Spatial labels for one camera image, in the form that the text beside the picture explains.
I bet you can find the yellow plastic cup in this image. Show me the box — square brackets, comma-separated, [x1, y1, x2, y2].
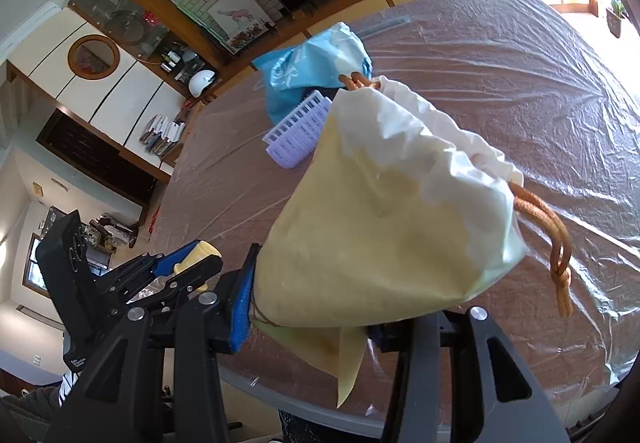
[172, 241, 221, 275]

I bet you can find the yellow drawstring bag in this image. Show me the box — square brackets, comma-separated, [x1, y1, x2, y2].
[246, 72, 575, 409]

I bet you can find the blue plastic bag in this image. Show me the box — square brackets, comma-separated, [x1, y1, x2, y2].
[254, 22, 373, 125]

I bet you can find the stack of books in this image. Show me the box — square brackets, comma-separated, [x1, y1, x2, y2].
[140, 114, 186, 157]

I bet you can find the white dome lamp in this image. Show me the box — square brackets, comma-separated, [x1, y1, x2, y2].
[188, 70, 217, 98]

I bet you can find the framed animal picture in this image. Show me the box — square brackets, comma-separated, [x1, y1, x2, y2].
[207, 0, 273, 53]

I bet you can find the small potted plant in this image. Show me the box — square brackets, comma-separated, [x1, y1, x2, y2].
[606, 0, 626, 38]

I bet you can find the round wall picture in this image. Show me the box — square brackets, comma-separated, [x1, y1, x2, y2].
[67, 34, 120, 80]

